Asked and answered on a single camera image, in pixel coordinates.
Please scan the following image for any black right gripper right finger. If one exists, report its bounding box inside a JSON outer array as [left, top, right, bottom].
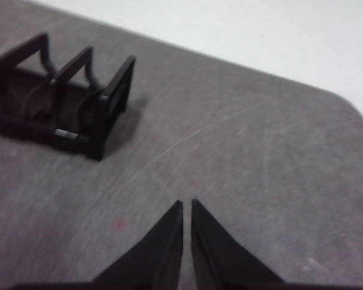
[[191, 198, 352, 290]]

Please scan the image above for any black plastic dish rack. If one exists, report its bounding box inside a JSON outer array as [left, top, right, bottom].
[[0, 32, 137, 162]]

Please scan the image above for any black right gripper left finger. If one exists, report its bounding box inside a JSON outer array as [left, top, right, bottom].
[[11, 199, 184, 290]]

